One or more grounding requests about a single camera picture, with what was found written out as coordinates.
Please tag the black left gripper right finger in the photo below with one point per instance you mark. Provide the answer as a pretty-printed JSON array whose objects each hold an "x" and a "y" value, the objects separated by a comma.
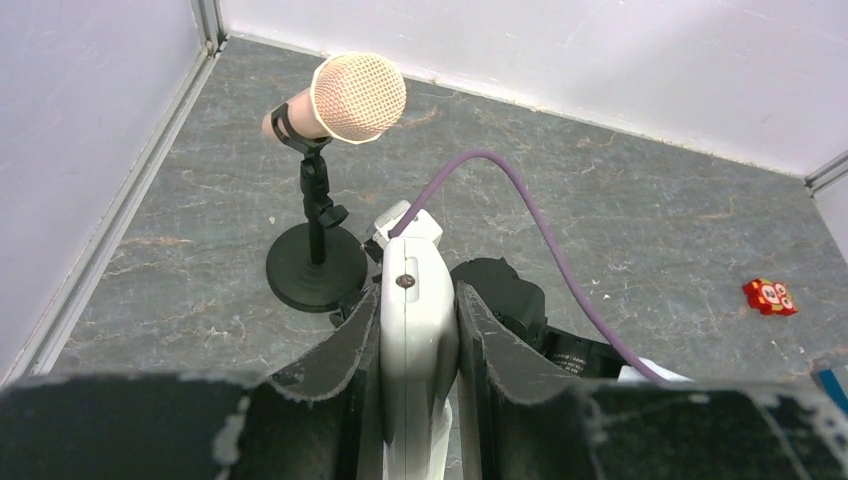
[{"x": 522, "y": 417}]

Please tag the pink microphone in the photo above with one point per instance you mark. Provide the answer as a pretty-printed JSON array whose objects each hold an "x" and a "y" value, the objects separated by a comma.
[{"x": 352, "y": 97}]

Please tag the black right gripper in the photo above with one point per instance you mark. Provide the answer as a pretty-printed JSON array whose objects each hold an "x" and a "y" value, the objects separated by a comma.
[{"x": 521, "y": 306}]

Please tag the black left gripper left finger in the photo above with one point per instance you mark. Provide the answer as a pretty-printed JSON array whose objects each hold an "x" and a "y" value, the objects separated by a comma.
[{"x": 316, "y": 418}]

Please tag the blue grey toy brick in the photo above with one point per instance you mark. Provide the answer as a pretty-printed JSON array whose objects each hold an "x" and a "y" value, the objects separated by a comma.
[{"x": 833, "y": 382}]

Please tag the white remote control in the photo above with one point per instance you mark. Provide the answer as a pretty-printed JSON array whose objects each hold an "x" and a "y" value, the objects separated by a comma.
[{"x": 419, "y": 348}]

